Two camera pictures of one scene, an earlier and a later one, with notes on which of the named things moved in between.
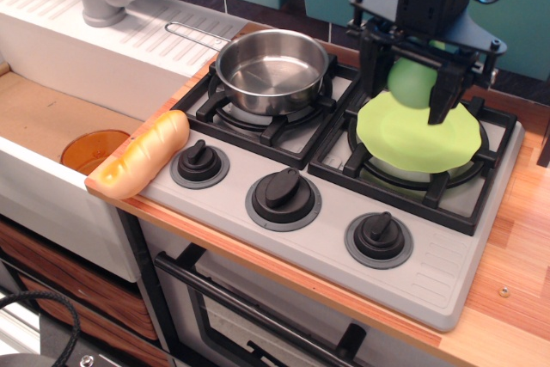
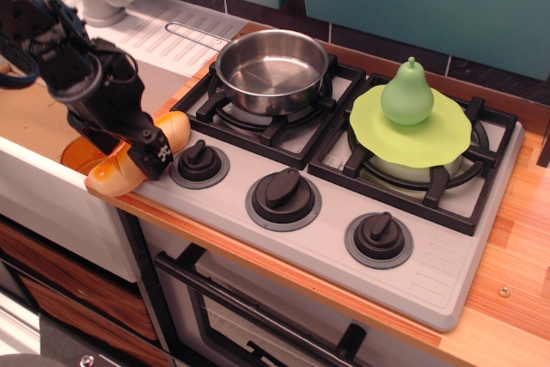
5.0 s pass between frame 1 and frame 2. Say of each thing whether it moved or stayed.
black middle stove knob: stayed
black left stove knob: stayed
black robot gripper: moved
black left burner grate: stayed
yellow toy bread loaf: stayed
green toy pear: moved
